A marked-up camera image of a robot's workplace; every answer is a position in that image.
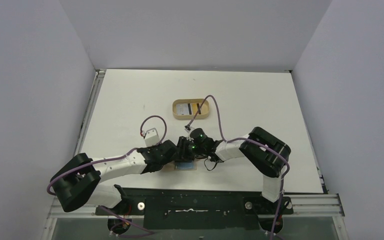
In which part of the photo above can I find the silver VIP card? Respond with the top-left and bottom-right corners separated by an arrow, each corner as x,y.
175,103 -> 192,116

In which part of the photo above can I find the beige leather card holder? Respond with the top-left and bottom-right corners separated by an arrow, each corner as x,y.
161,161 -> 197,172

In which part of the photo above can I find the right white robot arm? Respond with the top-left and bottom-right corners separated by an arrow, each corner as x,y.
176,126 -> 292,203

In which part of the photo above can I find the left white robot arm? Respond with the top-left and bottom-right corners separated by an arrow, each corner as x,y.
46,140 -> 178,213

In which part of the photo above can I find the yellow striped card in tray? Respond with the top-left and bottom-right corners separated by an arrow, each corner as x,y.
190,103 -> 202,115

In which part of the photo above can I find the oval wooden tray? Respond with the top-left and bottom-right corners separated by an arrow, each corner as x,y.
172,98 -> 210,120

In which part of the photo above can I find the black looped cable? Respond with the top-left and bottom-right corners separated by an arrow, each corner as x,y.
203,157 -> 219,172

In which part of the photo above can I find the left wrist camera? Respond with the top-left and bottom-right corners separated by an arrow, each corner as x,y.
142,127 -> 160,147

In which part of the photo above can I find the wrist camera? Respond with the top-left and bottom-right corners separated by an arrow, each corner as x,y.
184,124 -> 195,134
142,127 -> 160,147

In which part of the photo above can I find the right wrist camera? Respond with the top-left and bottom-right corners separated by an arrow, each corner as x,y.
184,124 -> 195,134

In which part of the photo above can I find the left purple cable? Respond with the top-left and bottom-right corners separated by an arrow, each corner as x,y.
46,115 -> 168,238

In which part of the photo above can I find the purple cable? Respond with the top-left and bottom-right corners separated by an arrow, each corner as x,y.
185,94 -> 291,240
46,115 -> 168,238

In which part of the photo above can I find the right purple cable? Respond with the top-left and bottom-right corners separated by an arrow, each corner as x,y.
185,94 -> 291,240

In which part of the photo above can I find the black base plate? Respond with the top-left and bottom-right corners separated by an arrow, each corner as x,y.
111,188 -> 294,230

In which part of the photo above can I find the left side aluminium rail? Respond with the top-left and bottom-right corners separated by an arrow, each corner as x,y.
72,69 -> 107,157

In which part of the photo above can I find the aluminium frame rail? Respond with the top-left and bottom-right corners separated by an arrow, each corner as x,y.
42,188 -> 349,240

